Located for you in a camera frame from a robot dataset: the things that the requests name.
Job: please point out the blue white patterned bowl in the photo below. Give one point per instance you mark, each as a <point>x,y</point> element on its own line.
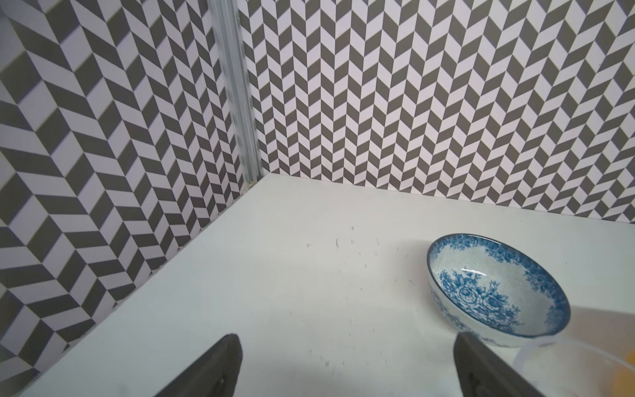
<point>494,291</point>

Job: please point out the yellow plastic storage box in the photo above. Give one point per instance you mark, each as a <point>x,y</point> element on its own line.
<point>623,384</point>

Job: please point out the clear plastic cup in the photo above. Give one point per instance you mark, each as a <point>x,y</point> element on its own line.
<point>558,366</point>

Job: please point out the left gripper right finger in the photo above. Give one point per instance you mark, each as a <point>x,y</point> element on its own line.
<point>482,373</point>

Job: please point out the aluminium corner post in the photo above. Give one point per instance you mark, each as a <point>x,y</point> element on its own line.
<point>227,29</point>

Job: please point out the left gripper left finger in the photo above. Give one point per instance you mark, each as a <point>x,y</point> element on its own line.
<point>215,373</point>

